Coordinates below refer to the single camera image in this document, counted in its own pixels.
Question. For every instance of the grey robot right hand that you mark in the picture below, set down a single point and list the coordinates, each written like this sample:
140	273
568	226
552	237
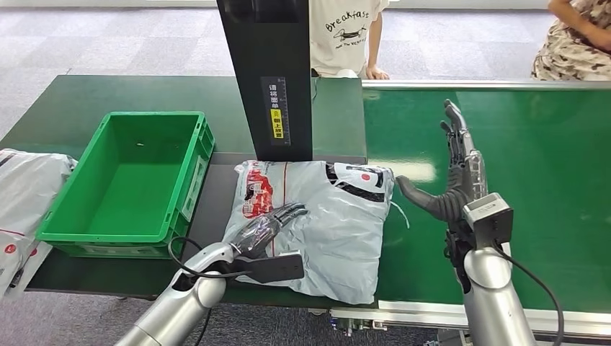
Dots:
470	181

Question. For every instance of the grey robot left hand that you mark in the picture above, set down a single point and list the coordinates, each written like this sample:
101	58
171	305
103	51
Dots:
258	234

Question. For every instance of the grey plastic mailer package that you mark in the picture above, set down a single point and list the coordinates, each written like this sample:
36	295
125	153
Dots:
12	260
28	191
334	229

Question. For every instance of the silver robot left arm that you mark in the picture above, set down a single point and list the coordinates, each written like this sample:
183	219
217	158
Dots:
181	305

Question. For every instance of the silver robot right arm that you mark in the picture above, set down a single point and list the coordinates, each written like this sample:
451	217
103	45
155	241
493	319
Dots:
496	305

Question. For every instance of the green plastic basket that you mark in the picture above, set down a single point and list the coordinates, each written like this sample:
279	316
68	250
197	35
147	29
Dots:
129	186

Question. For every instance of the black weighing device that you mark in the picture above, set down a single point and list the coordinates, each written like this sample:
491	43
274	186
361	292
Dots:
272	48

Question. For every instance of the green conveyor belt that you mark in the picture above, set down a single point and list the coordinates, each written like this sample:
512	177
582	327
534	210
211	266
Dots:
549	143

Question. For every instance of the black yellow ruler label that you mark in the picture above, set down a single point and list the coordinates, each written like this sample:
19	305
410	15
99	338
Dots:
277	112

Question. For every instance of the person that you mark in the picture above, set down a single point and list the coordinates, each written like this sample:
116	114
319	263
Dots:
339	52
573	52

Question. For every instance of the dark green table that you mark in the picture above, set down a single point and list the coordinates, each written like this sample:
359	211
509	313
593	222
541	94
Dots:
86	100

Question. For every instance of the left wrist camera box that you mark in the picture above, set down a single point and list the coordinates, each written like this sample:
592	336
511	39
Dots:
277	268

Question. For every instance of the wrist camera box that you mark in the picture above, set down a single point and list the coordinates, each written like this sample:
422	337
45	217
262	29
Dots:
277	268
491	219

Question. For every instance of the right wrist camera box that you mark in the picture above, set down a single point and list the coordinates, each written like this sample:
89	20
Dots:
491	219

